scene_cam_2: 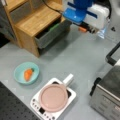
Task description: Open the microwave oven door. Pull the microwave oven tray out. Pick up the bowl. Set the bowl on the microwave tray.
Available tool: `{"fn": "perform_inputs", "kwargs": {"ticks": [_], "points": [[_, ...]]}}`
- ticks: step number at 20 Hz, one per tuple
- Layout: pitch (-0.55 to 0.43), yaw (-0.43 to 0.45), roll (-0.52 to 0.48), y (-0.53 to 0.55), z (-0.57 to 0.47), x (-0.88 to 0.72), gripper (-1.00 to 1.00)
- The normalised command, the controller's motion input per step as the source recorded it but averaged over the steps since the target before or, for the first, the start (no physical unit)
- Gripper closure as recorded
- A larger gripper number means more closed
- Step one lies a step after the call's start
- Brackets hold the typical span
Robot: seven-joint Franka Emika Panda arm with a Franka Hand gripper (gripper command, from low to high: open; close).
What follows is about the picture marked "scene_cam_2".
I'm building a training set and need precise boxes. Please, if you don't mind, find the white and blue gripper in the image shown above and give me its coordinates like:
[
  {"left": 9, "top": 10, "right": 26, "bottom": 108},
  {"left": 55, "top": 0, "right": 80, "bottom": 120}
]
[{"left": 63, "top": 0, "right": 109, "bottom": 32}]

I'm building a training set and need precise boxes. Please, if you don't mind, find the blue plastic bottle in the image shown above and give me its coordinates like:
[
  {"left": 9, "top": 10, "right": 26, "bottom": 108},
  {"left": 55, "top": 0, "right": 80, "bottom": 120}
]
[{"left": 98, "top": 27, "right": 107, "bottom": 39}]

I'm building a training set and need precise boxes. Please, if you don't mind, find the grey metal drawer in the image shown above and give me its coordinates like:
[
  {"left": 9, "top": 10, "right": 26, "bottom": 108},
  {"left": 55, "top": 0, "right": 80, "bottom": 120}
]
[{"left": 35, "top": 20, "right": 71, "bottom": 49}]

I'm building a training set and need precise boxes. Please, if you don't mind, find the toaster oven glass door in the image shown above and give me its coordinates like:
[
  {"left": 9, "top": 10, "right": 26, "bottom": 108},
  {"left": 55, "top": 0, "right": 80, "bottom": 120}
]
[{"left": 105, "top": 42, "right": 120, "bottom": 66}]

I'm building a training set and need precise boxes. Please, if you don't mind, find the wooden shelf cabinet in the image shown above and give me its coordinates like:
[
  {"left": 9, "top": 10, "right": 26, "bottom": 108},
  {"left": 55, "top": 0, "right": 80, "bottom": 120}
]
[{"left": 0, "top": 0, "right": 66, "bottom": 57}]

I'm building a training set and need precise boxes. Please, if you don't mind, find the orange toy carrot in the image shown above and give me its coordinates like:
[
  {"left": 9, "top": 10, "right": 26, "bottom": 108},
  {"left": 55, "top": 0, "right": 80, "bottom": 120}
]
[{"left": 24, "top": 68, "right": 34, "bottom": 81}]

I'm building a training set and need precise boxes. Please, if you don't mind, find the teal bowl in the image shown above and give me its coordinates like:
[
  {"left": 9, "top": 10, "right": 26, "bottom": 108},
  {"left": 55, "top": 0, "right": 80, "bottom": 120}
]
[{"left": 14, "top": 62, "right": 40, "bottom": 85}]

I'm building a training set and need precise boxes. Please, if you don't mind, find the silver toaster oven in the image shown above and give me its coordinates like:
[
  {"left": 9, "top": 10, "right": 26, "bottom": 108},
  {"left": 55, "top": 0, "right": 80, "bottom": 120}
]
[{"left": 90, "top": 66, "right": 120, "bottom": 120}]

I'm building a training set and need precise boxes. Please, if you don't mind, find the pink frying pan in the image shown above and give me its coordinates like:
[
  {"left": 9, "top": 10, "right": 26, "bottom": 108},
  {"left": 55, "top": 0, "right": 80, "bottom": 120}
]
[{"left": 39, "top": 74, "right": 73, "bottom": 112}]

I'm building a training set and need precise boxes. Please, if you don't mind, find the white induction cooker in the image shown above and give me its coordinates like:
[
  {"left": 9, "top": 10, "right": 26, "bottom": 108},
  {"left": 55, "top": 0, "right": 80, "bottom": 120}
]
[{"left": 29, "top": 77, "right": 77, "bottom": 120}]

